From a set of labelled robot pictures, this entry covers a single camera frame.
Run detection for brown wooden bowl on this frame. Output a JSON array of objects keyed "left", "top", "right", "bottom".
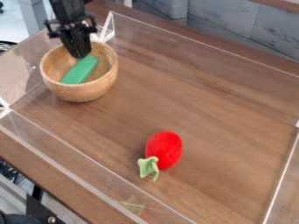
[{"left": 41, "top": 42, "right": 119, "bottom": 102}]

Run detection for clear acrylic tray enclosure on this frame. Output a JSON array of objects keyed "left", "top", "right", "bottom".
[{"left": 0, "top": 15, "right": 299, "bottom": 224}]

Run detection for red plush strawberry toy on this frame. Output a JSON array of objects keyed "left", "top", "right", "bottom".
[{"left": 137, "top": 130, "right": 183, "bottom": 181}]

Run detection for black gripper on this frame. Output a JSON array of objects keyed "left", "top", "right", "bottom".
[{"left": 45, "top": 0, "right": 98, "bottom": 59}]

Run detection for green rectangular block stick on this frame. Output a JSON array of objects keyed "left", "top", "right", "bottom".
[{"left": 61, "top": 55, "right": 99, "bottom": 84}]

